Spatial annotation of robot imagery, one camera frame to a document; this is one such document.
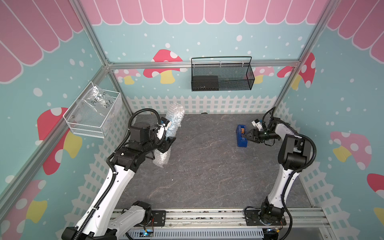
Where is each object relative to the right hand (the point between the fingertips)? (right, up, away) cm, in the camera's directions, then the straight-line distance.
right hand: (246, 137), depth 97 cm
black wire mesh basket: (-17, +41, -2) cm, 44 cm away
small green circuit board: (-57, -45, -25) cm, 77 cm away
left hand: (-46, +2, -26) cm, 53 cm away
